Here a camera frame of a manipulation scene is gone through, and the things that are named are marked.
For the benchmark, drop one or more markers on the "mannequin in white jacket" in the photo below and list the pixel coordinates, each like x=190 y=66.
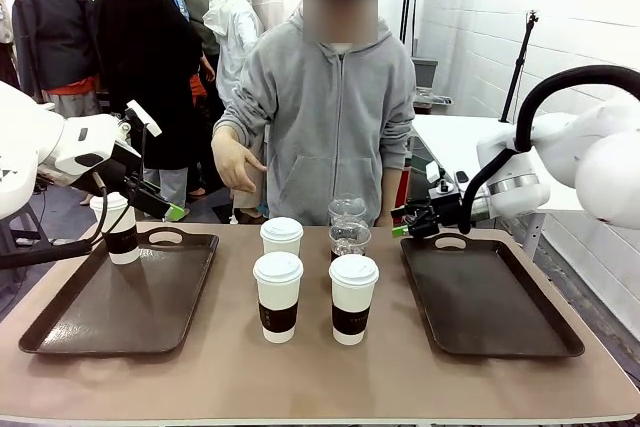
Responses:
x=232 y=42

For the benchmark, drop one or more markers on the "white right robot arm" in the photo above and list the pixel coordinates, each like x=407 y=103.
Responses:
x=600 y=157

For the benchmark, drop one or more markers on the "mannequin in black cloak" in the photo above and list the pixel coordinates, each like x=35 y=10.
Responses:
x=145 y=72

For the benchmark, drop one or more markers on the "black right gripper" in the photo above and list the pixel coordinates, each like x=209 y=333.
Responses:
x=445 y=212

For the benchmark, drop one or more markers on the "gray storage bin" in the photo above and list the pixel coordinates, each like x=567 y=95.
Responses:
x=425 y=72

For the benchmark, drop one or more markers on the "mannequin in dark gray jacket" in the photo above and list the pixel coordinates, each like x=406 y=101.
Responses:
x=55 y=37

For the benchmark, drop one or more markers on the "mannequin in olive jacket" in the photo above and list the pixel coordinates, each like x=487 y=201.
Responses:
x=197 y=2

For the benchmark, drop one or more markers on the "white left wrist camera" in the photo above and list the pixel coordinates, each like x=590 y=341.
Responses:
x=143 y=118

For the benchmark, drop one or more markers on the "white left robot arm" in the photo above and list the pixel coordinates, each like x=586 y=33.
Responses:
x=75 y=147

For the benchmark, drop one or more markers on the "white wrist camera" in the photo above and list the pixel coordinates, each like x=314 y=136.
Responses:
x=436 y=174
x=143 y=118

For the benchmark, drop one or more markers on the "person in gray hoodie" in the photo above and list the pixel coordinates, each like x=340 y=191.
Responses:
x=325 y=122

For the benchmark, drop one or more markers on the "white background table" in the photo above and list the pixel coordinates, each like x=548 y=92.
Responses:
x=455 y=137

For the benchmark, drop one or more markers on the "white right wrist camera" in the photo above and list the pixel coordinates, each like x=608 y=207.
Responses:
x=436 y=174

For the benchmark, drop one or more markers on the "white paper coffee cup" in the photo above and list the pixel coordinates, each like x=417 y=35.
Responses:
x=281 y=237
x=278 y=292
x=353 y=297
x=122 y=242

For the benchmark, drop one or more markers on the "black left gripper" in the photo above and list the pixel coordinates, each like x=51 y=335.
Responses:
x=117 y=169

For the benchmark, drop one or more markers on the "person's right forearm gray sleeve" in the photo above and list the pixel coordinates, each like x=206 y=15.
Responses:
x=245 y=112

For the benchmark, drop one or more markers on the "brown plastic serving tray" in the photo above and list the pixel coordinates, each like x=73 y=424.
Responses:
x=130 y=307
x=485 y=297

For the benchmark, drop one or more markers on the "person's left forearm gray sleeve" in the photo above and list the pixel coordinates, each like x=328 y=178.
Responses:
x=395 y=162

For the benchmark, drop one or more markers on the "clear plastic iced coffee cup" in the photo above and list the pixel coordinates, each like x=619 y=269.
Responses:
x=348 y=237

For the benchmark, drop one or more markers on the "black tripod pole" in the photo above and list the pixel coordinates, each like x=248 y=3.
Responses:
x=517 y=67

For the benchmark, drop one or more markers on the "person's right hand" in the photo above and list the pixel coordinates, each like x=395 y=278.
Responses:
x=232 y=159

